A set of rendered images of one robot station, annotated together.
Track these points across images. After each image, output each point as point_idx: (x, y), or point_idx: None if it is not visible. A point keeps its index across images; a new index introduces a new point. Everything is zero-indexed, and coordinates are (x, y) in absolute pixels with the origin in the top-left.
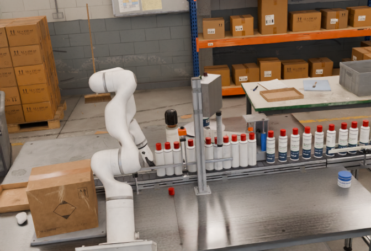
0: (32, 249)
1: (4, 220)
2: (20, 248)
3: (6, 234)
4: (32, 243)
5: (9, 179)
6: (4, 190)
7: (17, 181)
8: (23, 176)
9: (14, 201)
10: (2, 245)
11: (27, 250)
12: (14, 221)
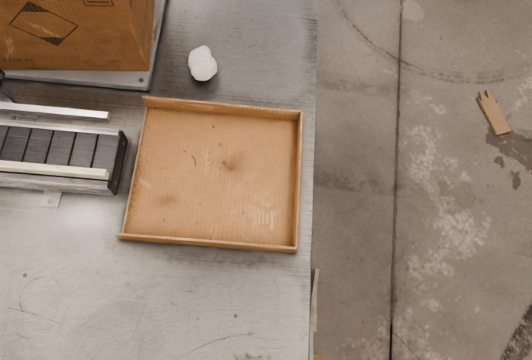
0: None
1: (251, 82)
2: None
3: (233, 26)
4: None
5: (285, 331)
6: (286, 243)
7: (250, 305)
8: (234, 338)
9: (237, 161)
10: None
11: None
12: (223, 70)
